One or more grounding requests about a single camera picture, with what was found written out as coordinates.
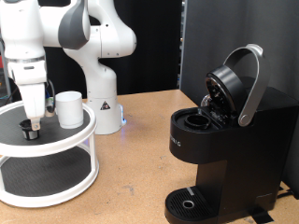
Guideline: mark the black reusable coffee pod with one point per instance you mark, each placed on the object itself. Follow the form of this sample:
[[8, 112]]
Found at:
[[28, 132]]

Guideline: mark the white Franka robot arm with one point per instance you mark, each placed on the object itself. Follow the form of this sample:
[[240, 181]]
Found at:
[[102, 46]]

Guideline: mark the black Keurig coffee machine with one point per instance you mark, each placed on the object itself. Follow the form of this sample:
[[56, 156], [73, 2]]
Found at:
[[249, 149]]

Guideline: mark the white two-tier turntable shelf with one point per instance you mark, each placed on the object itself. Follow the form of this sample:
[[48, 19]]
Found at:
[[46, 141]]

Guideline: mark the grey metal frame post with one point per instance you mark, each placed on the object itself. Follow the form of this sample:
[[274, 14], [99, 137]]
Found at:
[[181, 46]]

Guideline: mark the white mug with green tape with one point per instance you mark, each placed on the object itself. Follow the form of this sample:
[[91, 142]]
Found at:
[[70, 109]]

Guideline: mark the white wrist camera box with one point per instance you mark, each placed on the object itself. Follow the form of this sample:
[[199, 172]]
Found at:
[[49, 105]]

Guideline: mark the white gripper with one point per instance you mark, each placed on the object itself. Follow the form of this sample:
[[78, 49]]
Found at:
[[32, 93]]

